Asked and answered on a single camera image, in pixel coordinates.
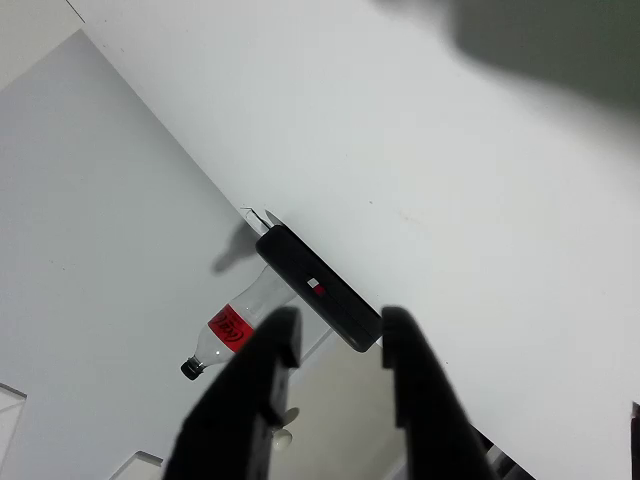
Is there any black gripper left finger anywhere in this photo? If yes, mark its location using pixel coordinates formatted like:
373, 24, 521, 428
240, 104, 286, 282
163, 305, 304, 480

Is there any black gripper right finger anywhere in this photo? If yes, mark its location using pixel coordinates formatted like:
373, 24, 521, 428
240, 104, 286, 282
381, 304, 502, 480

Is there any white round knob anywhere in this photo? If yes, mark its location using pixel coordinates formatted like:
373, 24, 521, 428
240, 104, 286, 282
272, 407, 301, 451

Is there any clear cola bottle red label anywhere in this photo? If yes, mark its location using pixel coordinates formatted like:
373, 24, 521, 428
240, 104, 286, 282
179, 264, 301, 382

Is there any black rectangular device red mark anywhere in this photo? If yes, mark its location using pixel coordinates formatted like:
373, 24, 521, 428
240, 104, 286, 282
254, 224, 384, 355

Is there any white box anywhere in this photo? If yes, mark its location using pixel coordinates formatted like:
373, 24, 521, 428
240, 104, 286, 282
0, 382, 29, 454

